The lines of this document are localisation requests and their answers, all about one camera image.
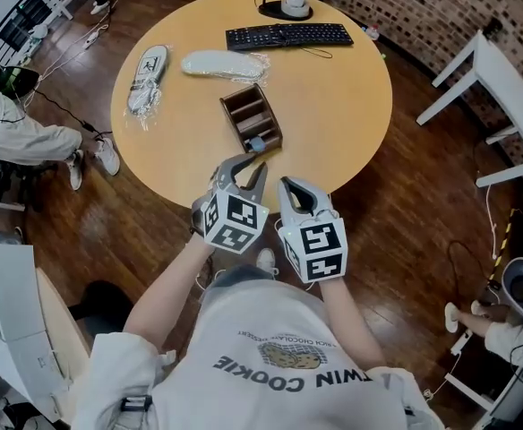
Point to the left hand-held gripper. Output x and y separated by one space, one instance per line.
239 222

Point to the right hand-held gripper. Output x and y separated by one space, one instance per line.
319 249

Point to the person's right forearm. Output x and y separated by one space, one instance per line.
348 325

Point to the person's left forearm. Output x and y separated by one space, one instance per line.
167 294

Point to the brown wooden organizer box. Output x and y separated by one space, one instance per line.
252 114

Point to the person's white shoe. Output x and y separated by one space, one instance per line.
266 260

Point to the round yellow wooden table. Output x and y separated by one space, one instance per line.
324 114

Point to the plain white insole in bag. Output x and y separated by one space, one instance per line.
223 65

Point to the printed insole in plastic bag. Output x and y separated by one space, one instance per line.
147 79

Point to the black keyboard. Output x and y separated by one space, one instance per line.
288 36

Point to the black desk lamp base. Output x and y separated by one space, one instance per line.
270 9

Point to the person's white printed shirt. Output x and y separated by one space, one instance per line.
261 383

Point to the white round container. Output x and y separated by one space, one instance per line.
296 2

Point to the red label bottle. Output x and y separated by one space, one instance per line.
371 31

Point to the yellow black striped strip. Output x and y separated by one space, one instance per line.
503 240

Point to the white power strip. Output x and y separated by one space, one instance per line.
91 39
460 343

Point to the round pale wooden table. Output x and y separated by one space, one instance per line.
55 316

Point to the white side table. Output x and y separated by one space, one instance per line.
494 70

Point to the large white cardboard box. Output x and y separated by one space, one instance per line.
15 312

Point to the black railing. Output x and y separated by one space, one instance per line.
24 16

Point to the white frame desk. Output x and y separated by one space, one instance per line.
512 401

